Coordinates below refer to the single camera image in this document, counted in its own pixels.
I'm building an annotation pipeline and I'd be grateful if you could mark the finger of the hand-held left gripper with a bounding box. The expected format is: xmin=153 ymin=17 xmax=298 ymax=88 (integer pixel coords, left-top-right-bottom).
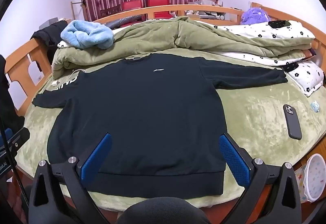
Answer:
xmin=0 ymin=127 xmax=30 ymax=156

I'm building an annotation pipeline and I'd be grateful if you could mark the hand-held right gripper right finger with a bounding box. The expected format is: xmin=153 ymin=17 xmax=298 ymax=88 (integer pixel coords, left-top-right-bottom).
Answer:
xmin=219 ymin=134 xmax=302 ymax=224

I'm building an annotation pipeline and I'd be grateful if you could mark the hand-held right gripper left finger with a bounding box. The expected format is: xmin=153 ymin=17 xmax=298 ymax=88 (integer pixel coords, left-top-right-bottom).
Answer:
xmin=28 ymin=133 xmax=112 ymax=224

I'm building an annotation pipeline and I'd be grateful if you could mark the black sweatshirt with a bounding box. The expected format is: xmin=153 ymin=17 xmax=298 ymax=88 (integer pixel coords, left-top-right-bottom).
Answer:
xmin=32 ymin=53 xmax=288 ymax=195

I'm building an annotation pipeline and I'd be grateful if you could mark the green plush bed blanket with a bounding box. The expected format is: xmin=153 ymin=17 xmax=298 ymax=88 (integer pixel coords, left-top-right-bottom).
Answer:
xmin=15 ymin=48 xmax=320 ymax=208

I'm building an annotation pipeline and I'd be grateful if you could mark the dark cloth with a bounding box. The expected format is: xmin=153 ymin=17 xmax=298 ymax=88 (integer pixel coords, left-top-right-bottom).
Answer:
xmin=0 ymin=54 xmax=26 ymax=135

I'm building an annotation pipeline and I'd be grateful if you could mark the phone in black case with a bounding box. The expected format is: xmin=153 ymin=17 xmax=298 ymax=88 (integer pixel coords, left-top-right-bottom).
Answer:
xmin=283 ymin=104 xmax=303 ymax=140

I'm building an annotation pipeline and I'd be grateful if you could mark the white star print basket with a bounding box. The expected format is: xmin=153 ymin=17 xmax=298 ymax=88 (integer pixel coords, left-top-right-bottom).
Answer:
xmin=295 ymin=154 xmax=323 ymax=204

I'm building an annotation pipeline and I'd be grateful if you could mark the black jacket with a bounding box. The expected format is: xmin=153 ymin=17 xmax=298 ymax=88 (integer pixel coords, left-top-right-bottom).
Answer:
xmin=32 ymin=21 xmax=69 ymax=52

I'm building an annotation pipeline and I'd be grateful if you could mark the grey box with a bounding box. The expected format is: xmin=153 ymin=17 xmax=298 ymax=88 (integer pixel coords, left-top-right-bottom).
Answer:
xmin=39 ymin=18 xmax=59 ymax=29

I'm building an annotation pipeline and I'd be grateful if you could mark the light blue fleece cloth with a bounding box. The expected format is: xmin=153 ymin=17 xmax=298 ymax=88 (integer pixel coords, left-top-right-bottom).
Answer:
xmin=61 ymin=20 xmax=114 ymax=50

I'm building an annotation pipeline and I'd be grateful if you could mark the white floral quilt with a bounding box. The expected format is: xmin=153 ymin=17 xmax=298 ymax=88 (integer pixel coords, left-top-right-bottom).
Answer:
xmin=214 ymin=19 xmax=324 ymax=97

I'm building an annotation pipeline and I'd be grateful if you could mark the green quilt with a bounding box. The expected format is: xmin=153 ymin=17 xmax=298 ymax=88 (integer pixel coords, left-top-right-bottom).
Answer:
xmin=52 ymin=16 xmax=315 ymax=79

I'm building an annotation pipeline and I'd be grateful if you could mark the grey cloth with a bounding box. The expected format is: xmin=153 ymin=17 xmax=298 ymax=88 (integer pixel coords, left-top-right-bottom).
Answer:
xmin=104 ymin=15 xmax=143 ymax=29

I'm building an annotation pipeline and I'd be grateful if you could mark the wooden rack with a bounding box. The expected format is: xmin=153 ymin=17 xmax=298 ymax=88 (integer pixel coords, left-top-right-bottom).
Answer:
xmin=71 ymin=0 xmax=87 ymax=21

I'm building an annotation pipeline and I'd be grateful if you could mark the purple plush toy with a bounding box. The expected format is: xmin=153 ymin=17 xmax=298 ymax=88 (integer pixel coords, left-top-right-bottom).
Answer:
xmin=241 ymin=8 xmax=270 ymax=25

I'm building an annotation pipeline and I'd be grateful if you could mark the cluttered desk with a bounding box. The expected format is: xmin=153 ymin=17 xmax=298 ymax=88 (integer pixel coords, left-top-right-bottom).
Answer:
xmin=185 ymin=0 xmax=226 ymax=21

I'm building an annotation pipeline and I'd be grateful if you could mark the wooden bed frame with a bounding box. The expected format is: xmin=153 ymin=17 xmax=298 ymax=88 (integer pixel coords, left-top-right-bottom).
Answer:
xmin=5 ymin=2 xmax=326 ymax=116

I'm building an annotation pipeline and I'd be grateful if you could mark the white charger cable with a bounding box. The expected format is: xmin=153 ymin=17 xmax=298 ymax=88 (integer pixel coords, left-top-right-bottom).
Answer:
xmin=52 ymin=68 xmax=86 ymax=87

